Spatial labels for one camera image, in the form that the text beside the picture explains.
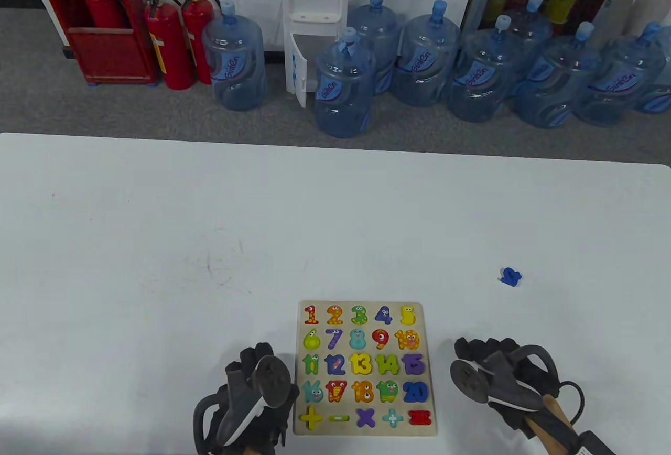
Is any dark grey tracking controller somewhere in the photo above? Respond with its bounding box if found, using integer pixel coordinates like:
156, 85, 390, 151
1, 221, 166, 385
193, 354, 291, 448
450, 346, 560, 414

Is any red extinguisher inside cabinet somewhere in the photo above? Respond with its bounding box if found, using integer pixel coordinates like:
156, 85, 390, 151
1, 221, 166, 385
85, 0, 126, 31

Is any black glove cable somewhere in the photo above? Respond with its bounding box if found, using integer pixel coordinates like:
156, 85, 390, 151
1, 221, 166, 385
558, 381, 585, 424

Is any wooden math block puzzle board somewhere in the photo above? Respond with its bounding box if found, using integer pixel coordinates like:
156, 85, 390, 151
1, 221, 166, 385
293, 301, 438, 437

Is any red fire extinguisher cabinet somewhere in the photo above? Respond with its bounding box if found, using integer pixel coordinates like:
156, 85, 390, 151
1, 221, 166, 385
30, 0, 158, 86

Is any person's left hand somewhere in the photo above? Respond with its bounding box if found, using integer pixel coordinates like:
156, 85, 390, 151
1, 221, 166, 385
202, 342, 299, 455

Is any person's right forearm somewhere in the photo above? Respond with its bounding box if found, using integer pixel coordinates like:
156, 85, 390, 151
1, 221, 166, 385
524, 395, 582, 450

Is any row of blue water jugs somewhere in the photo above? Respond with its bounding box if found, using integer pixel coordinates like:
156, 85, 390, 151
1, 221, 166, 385
202, 0, 671, 139

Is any person's right hand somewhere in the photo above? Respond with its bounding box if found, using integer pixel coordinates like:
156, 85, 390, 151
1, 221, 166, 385
453, 337, 560, 442

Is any red fire extinguisher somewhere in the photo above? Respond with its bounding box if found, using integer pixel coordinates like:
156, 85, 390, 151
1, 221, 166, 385
180, 0, 221, 85
145, 0, 196, 91

